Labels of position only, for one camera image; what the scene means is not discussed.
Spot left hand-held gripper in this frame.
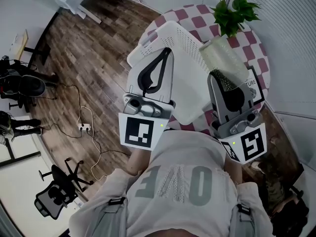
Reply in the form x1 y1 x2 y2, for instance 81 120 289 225
118 47 177 152

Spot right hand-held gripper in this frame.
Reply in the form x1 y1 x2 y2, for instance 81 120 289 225
207 69 268 165

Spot white perforated plastic basket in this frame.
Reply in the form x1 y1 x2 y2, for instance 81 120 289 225
126 20 211 126

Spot translucent ribbed cup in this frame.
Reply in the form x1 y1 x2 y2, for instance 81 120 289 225
198 34 250 91

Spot person's right forearm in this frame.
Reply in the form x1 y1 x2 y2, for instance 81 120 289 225
224 157 244 185

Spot person's left forearm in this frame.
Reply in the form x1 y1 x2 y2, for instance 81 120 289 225
126 148 153 177

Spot black framed picture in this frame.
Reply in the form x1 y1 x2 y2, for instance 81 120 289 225
243 65 266 105

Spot person's shoe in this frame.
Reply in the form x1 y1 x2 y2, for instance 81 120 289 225
250 160 267 174

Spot round checkered table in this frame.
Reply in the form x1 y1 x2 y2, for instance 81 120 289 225
145 3 271 136

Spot white window blinds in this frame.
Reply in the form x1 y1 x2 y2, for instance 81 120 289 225
238 0 316 118

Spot green potted plant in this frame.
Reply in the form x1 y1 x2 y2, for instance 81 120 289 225
209 0 262 39

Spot person's white printed shirt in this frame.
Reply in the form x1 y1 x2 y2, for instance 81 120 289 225
70 129 273 237

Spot small wooden table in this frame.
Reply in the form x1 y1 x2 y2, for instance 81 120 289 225
9 29 29 61

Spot black mesh office chair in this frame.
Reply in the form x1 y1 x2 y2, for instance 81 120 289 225
34 158 95 221

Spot black floor cable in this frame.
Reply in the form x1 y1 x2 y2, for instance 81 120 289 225
40 82 132 158

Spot white floor cable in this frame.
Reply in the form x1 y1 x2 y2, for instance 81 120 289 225
77 105 109 182

